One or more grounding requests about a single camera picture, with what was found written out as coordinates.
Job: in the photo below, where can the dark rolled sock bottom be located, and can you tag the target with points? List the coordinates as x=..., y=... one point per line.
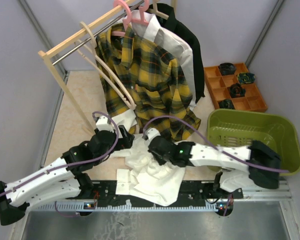
x=226, y=104

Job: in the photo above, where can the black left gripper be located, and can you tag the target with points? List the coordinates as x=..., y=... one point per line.
x=126, y=142

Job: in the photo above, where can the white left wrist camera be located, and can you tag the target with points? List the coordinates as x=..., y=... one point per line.
x=104, y=124

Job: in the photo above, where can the white collared shirt on rack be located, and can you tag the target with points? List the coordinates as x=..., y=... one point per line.
x=172, y=43

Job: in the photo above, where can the green plastic laundry basket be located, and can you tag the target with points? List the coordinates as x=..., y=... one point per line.
x=234, y=128

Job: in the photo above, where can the green patterned rolled sock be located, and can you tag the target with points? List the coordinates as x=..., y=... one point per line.
x=246, y=78

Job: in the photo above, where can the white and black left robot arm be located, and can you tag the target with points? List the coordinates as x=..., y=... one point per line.
x=64, y=178

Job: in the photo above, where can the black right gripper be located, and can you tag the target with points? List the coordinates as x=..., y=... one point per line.
x=160, y=161

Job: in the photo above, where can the black garment on rack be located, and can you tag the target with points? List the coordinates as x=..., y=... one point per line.
x=178, y=28

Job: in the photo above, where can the dark rolled sock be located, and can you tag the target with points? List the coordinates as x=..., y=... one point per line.
x=236, y=91
x=227, y=68
x=226, y=104

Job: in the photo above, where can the beige hanger under black garment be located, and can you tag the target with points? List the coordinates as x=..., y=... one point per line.
x=155, y=10

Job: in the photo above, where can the dark rolled sock middle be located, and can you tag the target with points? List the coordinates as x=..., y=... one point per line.
x=236, y=91

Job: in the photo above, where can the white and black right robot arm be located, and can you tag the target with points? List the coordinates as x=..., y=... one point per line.
x=246, y=166

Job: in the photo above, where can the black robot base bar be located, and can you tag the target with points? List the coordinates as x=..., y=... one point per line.
x=110, y=195

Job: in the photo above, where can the dark rolled sock top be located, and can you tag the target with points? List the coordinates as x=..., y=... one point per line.
x=227, y=68

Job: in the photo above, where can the pink plastic hanger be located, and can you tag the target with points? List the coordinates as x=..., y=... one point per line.
x=120, y=31

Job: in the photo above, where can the pink hanger on rack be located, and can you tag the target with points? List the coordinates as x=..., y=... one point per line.
x=126, y=6

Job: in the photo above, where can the yellow black plaid shirt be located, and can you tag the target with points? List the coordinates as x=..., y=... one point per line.
x=154, y=79

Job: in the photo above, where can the beige wooden hanger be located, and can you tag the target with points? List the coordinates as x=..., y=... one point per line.
x=111, y=78

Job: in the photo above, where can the orange compartment tray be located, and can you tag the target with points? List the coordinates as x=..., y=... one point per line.
x=218, y=87

